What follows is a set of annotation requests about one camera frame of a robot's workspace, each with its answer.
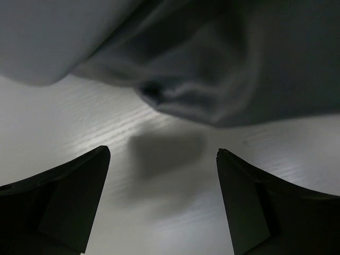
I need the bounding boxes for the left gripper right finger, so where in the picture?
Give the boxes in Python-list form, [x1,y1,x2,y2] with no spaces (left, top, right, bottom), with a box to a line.
[216,149,339,254]

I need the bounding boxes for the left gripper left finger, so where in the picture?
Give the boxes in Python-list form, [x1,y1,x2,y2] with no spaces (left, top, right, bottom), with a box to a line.
[1,146,111,254]

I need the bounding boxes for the grey pillowcase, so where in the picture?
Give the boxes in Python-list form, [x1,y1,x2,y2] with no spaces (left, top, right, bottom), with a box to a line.
[1,1,339,128]

